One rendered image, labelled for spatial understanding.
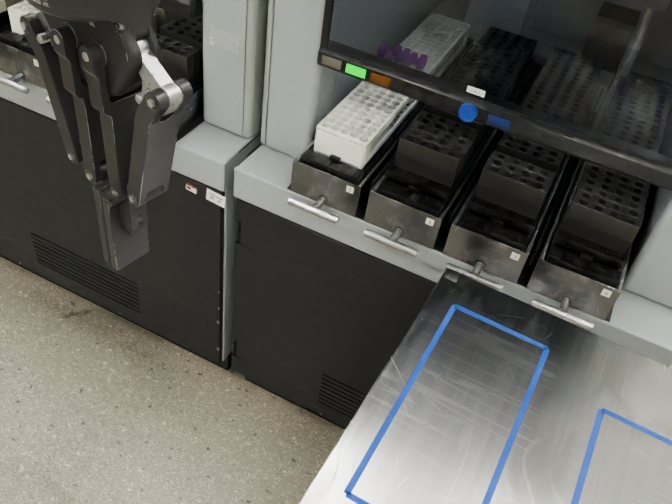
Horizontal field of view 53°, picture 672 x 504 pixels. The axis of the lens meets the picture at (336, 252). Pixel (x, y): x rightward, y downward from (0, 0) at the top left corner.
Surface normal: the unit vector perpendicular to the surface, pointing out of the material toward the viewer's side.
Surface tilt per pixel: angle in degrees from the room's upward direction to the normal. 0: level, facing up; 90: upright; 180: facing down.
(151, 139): 104
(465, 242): 90
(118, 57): 90
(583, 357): 0
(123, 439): 0
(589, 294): 90
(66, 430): 0
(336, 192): 90
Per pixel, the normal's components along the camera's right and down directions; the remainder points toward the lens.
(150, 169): 0.72, 0.65
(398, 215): -0.44, 0.57
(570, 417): 0.12, -0.72
